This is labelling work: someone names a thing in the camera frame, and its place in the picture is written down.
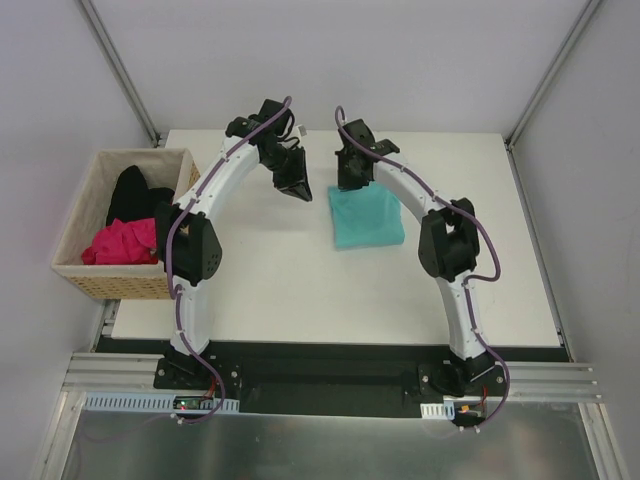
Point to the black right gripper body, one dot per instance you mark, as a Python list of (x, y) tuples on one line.
[(353, 176)]

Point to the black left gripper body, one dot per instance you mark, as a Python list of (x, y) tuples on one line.
[(288, 168)]

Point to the teal t shirt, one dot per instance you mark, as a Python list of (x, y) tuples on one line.
[(364, 218)]

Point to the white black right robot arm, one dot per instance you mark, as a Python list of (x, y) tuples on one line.
[(447, 249)]

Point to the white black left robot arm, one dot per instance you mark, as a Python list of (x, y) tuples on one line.
[(187, 242)]

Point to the wicker laundry basket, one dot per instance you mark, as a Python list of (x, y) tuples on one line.
[(171, 168)]

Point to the black t shirt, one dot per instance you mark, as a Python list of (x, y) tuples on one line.
[(133, 199)]

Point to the pink t shirt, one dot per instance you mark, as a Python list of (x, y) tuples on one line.
[(131, 243)]

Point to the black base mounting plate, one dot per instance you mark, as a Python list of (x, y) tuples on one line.
[(344, 380)]

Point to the right rear aluminium post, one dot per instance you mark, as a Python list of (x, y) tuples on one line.
[(570, 41)]

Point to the aluminium post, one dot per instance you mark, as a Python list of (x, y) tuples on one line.
[(570, 41), (118, 69)]

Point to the left rear aluminium post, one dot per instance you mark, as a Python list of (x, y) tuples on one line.
[(118, 69)]

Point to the right white cable duct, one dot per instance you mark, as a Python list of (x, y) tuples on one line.
[(451, 410)]

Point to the white cable duct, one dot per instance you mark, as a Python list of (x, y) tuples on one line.
[(451, 410), (158, 403)]

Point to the aluminium front frame rail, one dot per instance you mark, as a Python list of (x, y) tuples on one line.
[(532, 374)]

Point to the left white cable duct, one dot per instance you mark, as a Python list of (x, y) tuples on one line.
[(158, 403)]

